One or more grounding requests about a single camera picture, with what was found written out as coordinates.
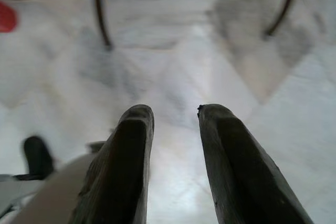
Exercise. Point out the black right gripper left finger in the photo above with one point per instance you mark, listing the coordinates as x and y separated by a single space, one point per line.
118 169

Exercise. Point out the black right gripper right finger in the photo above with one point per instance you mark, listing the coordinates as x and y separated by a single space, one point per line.
236 169

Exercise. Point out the black robot foot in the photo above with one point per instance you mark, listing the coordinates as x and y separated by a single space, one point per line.
36 155

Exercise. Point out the red plastic stool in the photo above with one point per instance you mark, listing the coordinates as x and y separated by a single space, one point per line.
6 16

